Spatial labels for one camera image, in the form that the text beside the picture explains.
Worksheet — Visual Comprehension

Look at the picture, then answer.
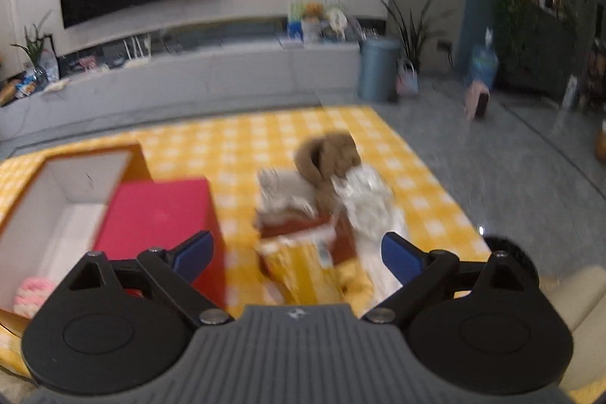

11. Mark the white slim bottle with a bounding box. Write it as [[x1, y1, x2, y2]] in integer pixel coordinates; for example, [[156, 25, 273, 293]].
[[562, 74, 579, 110]]

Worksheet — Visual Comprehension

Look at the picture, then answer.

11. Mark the beige cushion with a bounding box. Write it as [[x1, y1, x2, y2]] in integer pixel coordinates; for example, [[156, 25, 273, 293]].
[[540, 266, 606, 393]]

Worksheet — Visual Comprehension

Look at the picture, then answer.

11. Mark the clear plastic bottle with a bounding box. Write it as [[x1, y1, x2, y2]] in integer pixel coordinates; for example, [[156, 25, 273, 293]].
[[38, 47, 60, 83]]

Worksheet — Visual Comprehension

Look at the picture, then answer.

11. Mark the white long tv cabinet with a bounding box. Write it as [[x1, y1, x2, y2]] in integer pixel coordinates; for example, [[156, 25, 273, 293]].
[[0, 37, 363, 142]]

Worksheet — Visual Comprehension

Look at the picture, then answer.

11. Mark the yellow packet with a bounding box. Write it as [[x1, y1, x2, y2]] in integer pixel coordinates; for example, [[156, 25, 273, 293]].
[[258, 238, 377, 305]]

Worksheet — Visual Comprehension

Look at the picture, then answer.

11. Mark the brown bear-shaped sponge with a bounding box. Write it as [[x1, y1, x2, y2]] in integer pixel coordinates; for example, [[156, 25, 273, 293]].
[[294, 130, 361, 215]]

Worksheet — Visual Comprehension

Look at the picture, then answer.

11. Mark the grey soft cloth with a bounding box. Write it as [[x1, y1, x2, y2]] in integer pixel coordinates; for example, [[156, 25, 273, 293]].
[[256, 167, 318, 220]]

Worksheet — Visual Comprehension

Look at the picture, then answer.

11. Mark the blue-grey trash can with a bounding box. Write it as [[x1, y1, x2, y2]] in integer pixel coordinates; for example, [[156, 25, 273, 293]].
[[357, 37, 402, 103]]

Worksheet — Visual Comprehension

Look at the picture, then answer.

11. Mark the orange cardboard box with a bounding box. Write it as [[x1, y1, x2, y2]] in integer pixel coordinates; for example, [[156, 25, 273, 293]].
[[0, 142, 153, 338]]

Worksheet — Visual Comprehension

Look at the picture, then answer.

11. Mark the dark drawer cabinet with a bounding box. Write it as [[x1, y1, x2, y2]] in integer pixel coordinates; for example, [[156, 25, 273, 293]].
[[492, 2, 592, 102]]

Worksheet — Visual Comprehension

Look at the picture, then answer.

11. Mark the clear crinkly plastic bag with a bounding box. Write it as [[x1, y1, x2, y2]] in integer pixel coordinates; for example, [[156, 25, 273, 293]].
[[331, 165, 403, 296]]

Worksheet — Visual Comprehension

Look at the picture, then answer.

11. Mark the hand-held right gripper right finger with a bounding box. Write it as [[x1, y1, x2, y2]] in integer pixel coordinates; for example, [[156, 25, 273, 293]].
[[362, 232, 539, 325]]

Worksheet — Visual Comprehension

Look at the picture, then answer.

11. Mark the black furry item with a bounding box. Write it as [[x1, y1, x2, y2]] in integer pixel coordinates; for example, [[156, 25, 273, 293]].
[[483, 235, 540, 286]]

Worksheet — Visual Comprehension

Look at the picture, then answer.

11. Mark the blue water jug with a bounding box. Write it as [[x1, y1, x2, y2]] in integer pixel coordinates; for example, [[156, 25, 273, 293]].
[[466, 28, 500, 90]]

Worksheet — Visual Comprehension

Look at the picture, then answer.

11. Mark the green picture board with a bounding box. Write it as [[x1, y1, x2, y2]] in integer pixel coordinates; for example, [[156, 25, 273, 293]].
[[288, 0, 327, 38]]

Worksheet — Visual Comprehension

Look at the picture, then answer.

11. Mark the white round sign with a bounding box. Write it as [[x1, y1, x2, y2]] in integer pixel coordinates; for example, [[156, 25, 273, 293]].
[[326, 8, 348, 38]]

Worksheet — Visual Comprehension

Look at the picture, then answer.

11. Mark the clear acrylic holder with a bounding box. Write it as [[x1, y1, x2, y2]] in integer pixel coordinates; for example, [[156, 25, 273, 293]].
[[122, 34, 152, 61]]

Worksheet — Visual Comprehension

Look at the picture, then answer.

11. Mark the green trailing plant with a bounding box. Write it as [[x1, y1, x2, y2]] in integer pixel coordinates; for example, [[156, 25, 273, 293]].
[[480, 0, 545, 69]]

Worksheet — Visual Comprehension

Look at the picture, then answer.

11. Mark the small pastel handbag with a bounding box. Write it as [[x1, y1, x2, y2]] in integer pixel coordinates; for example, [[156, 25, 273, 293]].
[[395, 58, 420, 97]]

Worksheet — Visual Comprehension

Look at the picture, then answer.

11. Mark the yellow checkered mat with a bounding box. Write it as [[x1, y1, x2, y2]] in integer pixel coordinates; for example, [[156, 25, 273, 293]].
[[0, 103, 493, 379]]

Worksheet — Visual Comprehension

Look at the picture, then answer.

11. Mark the tall-leaf potted plant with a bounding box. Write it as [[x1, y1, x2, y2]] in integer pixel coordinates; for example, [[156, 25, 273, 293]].
[[379, 0, 455, 71]]

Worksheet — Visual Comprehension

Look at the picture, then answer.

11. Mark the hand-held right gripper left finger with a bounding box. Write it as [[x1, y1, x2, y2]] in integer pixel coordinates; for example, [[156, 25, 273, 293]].
[[69, 230, 234, 327]]

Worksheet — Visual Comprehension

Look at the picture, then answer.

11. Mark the small green potted plant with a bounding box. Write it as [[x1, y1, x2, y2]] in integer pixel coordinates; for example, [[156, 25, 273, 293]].
[[12, 10, 55, 76]]

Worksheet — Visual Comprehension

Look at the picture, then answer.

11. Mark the pink knitted soft item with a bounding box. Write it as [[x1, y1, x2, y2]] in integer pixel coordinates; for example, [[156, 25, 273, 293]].
[[13, 276, 55, 320]]

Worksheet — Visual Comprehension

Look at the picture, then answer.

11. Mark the pile of snack packets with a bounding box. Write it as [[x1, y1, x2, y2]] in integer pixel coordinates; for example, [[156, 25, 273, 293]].
[[0, 73, 48, 104]]

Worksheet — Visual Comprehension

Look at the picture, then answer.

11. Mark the pink space heater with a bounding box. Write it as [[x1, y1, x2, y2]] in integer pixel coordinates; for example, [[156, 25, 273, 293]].
[[465, 82, 492, 122]]

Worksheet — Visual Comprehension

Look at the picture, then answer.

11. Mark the red box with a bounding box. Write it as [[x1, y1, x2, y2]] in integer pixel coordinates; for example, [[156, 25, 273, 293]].
[[95, 178, 227, 307]]

